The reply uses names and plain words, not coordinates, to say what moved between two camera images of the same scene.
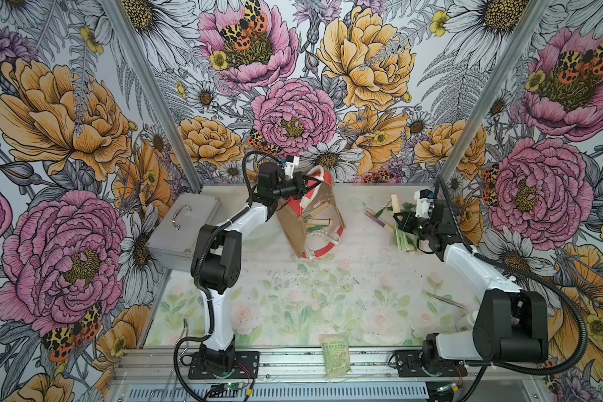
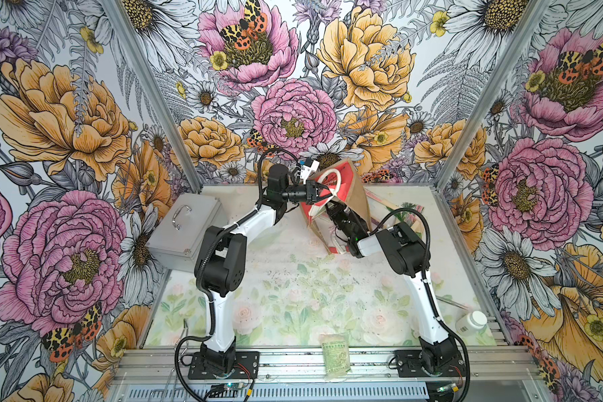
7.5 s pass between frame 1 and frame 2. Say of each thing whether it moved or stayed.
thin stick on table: stayed
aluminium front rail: stayed
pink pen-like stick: moved
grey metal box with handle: stayed
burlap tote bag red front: moved
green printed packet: stayed
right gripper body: moved
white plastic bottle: stayed
